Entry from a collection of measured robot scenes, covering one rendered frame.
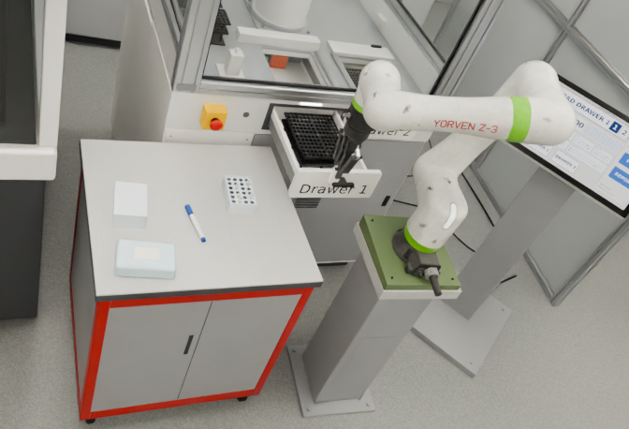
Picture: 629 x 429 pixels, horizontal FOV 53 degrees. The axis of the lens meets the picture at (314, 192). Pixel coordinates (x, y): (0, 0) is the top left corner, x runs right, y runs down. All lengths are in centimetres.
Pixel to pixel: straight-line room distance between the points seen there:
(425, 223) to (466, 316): 124
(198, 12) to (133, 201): 55
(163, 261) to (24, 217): 53
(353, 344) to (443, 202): 63
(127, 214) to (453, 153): 94
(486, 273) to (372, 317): 91
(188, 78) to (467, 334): 174
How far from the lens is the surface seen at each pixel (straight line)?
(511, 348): 313
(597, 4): 351
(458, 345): 292
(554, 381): 317
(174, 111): 202
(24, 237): 209
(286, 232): 189
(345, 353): 222
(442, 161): 191
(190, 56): 191
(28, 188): 194
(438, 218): 181
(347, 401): 254
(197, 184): 195
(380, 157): 244
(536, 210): 262
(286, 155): 197
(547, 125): 165
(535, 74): 177
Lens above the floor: 207
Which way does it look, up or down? 40 degrees down
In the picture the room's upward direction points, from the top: 24 degrees clockwise
